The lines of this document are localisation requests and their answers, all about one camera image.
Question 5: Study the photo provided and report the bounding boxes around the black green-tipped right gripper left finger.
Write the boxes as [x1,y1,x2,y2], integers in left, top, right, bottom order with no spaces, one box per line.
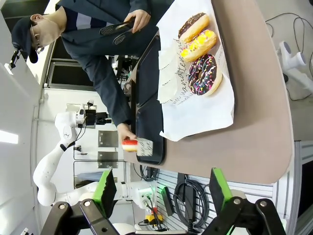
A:
[43,168,120,235]

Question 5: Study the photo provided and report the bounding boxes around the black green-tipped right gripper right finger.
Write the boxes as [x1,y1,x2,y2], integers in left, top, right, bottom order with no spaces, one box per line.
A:
[202,167,287,235]

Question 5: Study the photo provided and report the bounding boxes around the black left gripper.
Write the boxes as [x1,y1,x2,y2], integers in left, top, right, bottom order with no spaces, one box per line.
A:
[84,109,112,127]

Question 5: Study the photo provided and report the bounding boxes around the black perforated serving tongs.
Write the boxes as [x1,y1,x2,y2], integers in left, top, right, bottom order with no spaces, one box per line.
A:
[98,17,141,46]

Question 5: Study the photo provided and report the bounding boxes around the chocolate donut coloured sprinkles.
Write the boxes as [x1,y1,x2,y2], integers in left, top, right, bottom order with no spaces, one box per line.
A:
[187,54,224,97]

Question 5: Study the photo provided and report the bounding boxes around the yellow frosted donut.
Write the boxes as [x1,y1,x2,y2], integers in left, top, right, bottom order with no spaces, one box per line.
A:
[180,29,218,63]

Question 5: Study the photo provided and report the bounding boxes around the chocolate nut topped donut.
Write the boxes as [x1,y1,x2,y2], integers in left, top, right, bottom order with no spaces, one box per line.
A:
[178,12,211,44]

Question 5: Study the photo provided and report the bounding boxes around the person left forearm dark sleeve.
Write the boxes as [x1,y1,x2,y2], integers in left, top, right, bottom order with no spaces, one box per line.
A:
[127,0,176,15]

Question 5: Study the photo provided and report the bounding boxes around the person right forearm dark sleeve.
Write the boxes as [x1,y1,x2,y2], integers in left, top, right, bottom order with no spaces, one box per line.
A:
[80,55,133,127]

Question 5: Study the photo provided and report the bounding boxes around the person right hand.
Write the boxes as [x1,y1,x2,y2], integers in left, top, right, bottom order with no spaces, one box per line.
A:
[116,123,138,145]

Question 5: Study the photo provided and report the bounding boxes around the person left hand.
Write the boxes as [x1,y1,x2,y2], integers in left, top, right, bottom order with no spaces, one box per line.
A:
[124,9,152,34]

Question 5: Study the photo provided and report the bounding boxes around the grey slatted aluminium panel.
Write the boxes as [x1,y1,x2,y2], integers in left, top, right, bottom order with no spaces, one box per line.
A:
[154,168,276,235]

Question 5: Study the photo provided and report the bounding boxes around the black plastic serving tray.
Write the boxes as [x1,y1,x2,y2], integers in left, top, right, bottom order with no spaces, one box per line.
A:
[130,25,167,166]

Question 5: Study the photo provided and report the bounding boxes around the white connector box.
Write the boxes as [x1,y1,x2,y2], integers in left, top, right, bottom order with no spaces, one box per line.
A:
[137,186,157,209]

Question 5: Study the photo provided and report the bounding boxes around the black power brick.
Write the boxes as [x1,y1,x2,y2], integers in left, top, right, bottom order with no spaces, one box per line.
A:
[182,180,198,221]

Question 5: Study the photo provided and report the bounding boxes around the yellow emergency stop box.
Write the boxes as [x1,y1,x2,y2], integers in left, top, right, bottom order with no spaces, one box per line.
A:
[144,212,164,225]

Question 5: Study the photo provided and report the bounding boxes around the black box with green light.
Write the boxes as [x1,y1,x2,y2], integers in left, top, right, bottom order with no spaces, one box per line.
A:
[159,185,176,216]

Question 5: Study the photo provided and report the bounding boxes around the bright ceiling light panel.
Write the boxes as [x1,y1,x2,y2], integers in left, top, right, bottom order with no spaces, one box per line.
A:
[0,129,19,145]

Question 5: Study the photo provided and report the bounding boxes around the large white paper sheet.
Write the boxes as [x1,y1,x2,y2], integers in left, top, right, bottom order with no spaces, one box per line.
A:
[156,0,236,142]

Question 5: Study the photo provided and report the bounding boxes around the person head with mask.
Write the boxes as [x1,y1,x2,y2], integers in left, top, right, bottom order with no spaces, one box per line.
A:
[29,13,67,53]

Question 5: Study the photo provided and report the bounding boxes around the person torso dark jacket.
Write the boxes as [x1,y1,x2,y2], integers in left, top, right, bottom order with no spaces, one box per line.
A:
[55,0,176,59]

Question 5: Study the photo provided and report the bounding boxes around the dark navy cap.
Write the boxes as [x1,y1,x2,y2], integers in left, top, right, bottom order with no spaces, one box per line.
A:
[11,16,40,64]

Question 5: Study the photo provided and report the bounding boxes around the white plastic floor stand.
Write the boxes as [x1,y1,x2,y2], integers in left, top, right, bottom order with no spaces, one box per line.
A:
[276,41,313,93]

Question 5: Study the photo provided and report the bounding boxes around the grey steel wall plate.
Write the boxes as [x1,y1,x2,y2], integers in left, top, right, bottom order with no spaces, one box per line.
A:
[97,151,119,169]
[97,130,119,148]

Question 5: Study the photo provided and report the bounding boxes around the dark window with frame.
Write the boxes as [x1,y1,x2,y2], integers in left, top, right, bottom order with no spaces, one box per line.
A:
[46,57,96,89]

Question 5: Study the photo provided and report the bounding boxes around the black cables under table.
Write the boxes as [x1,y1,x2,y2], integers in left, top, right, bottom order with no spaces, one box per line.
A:
[133,163,159,182]

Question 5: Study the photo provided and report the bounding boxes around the coiled black cable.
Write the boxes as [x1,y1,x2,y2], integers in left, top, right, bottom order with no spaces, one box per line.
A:
[173,173,210,233]

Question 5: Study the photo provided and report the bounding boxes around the aluminium profile frame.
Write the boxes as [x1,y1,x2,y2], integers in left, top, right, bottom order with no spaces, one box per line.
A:
[285,140,313,235]

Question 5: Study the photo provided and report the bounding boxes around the small device hanging on strap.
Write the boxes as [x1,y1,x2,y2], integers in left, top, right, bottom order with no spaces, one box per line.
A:
[4,48,22,75]

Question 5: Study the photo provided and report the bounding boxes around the thin black floor cable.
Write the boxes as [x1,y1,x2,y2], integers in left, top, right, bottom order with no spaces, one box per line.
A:
[265,12,313,101]

